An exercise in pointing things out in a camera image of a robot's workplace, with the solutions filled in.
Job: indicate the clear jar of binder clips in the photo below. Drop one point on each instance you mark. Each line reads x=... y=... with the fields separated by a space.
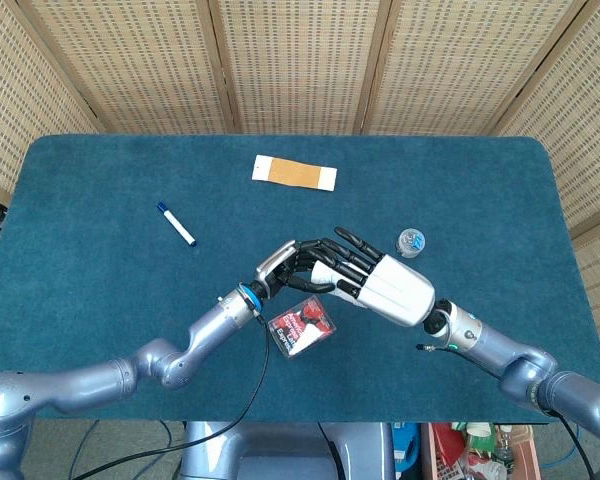
x=403 y=246

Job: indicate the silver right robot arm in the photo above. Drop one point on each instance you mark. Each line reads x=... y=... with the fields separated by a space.
x=520 y=360

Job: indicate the woven wooden folding screen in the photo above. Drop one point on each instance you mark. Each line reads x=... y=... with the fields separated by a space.
x=300 y=60

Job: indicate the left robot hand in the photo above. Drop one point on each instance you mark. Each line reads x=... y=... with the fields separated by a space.
x=277 y=260

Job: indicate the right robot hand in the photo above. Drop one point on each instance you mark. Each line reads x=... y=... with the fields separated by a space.
x=400 y=290

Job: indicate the blue fabric table cover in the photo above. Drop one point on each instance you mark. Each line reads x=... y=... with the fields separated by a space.
x=105 y=280

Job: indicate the tan and white flat packet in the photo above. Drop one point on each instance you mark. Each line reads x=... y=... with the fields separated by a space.
x=295 y=172

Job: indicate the silver robot torso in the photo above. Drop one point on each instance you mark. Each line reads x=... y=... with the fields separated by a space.
x=290 y=452

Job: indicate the red snack packet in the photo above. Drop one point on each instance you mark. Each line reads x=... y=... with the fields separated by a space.
x=302 y=335

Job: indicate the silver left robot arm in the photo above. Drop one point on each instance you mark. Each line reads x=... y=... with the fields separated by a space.
x=130 y=372

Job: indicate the blue and white marker pen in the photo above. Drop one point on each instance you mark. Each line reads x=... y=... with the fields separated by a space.
x=176 y=224

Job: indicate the blue plastic item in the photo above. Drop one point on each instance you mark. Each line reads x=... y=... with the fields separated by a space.
x=405 y=442

